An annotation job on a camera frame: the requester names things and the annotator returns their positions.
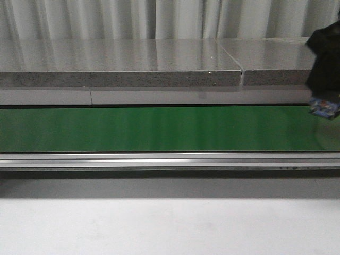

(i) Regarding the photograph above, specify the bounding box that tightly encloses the grey stone countertop slab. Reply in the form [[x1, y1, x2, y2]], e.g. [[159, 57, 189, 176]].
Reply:
[[1, 38, 315, 106]]

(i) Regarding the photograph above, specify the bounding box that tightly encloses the yellow mushroom push button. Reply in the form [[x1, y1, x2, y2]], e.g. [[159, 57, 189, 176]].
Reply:
[[309, 97, 339, 120]]

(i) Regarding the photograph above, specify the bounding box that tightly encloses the aluminium conveyor side rail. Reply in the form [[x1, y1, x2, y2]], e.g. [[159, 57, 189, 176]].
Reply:
[[1, 152, 339, 171]]

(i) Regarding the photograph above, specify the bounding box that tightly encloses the grey pleated curtain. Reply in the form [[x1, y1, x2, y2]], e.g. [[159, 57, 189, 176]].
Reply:
[[1, 1, 339, 40]]

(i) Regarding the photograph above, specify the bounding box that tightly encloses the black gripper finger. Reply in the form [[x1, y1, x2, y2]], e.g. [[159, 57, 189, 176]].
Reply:
[[306, 21, 339, 102]]

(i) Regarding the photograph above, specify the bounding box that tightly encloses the green conveyor belt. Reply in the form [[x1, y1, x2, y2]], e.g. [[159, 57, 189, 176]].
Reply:
[[1, 106, 339, 152]]

